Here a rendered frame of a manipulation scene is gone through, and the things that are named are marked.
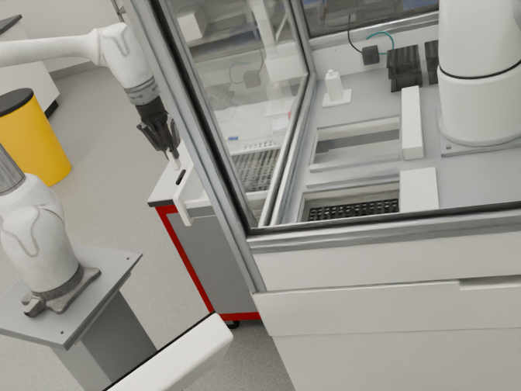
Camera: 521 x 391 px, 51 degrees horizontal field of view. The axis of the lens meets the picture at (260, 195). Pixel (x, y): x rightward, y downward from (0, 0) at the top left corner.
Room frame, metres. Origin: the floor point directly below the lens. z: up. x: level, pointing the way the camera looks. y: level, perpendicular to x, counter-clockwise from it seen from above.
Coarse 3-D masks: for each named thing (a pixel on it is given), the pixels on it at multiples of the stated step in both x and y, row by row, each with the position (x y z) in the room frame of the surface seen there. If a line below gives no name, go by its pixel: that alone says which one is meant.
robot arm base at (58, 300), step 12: (84, 276) 1.34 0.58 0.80; (96, 276) 1.35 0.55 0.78; (60, 288) 1.28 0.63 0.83; (72, 288) 1.29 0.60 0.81; (84, 288) 1.31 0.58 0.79; (24, 300) 1.33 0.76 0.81; (36, 300) 1.28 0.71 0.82; (48, 300) 1.28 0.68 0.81; (60, 300) 1.26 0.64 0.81; (72, 300) 1.27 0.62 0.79; (24, 312) 1.26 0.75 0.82; (36, 312) 1.26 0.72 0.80; (60, 312) 1.23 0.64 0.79
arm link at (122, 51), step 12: (120, 24) 1.48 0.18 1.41; (108, 36) 1.45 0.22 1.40; (120, 36) 1.44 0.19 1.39; (132, 36) 1.46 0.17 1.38; (108, 48) 1.44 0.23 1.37; (120, 48) 1.44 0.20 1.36; (132, 48) 1.44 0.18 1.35; (108, 60) 1.45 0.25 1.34; (120, 60) 1.43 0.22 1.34; (132, 60) 1.43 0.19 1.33; (144, 60) 1.45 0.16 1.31; (120, 72) 1.44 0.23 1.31; (132, 72) 1.43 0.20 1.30; (144, 72) 1.44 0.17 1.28; (132, 84) 1.44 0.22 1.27
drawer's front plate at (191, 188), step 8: (192, 168) 1.51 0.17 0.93; (184, 176) 1.47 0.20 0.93; (192, 176) 1.49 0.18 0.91; (184, 184) 1.43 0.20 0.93; (192, 184) 1.47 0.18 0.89; (200, 184) 1.51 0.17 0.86; (176, 192) 1.40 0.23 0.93; (184, 192) 1.41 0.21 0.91; (192, 192) 1.45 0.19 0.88; (200, 192) 1.49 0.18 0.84; (176, 200) 1.37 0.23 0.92; (184, 200) 1.39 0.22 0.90; (184, 208) 1.37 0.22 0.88; (184, 216) 1.37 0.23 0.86
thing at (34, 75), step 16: (16, 16) 5.41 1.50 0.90; (0, 32) 5.07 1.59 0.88; (16, 32) 5.33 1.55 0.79; (32, 64) 5.28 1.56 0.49; (0, 80) 4.78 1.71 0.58; (16, 80) 4.97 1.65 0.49; (32, 80) 5.16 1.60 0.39; (48, 80) 5.39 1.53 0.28; (48, 96) 5.26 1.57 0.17; (48, 112) 5.21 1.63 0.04
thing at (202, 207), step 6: (204, 192) 1.49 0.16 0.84; (204, 198) 1.46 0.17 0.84; (186, 204) 1.38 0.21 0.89; (192, 204) 1.37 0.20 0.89; (198, 204) 1.37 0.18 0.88; (204, 204) 1.36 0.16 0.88; (210, 204) 1.35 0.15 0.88; (192, 210) 1.37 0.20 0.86; (198, 210) 1.37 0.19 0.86; (204, 210) 1.36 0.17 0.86; (210, 210) 1.35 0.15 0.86; (192, 216) 1.38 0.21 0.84; (198, 216) 1.37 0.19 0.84; (204, 216) 1.37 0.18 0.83
